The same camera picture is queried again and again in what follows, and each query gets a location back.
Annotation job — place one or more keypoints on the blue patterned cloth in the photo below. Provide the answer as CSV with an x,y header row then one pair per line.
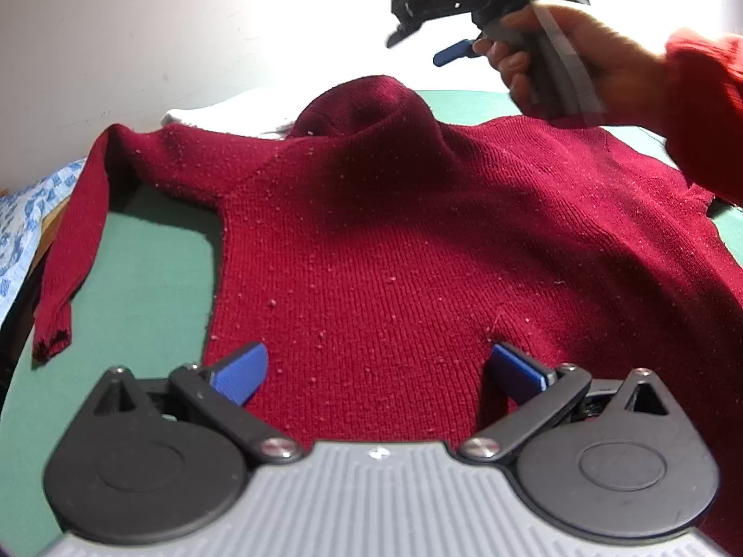
x,y
23,220

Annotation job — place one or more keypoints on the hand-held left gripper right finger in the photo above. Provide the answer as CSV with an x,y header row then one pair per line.
x,y
516,374

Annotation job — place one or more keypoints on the red knit sweater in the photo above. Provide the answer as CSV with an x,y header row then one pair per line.
x,y
377,232

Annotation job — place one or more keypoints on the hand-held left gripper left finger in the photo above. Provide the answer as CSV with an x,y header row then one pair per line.
x,y
241,374

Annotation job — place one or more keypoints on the person's right forearm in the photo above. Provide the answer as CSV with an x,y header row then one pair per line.
x,y
708,104

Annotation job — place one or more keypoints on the white folded garment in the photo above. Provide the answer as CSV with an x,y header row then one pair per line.
x,y
232,113

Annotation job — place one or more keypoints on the person's right hand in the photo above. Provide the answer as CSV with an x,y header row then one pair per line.
x,y
621,69

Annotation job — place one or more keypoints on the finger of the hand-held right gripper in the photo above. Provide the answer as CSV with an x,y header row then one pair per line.
x,y
453,53

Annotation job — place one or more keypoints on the green table cover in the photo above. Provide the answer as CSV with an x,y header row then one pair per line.
x,y
145,278

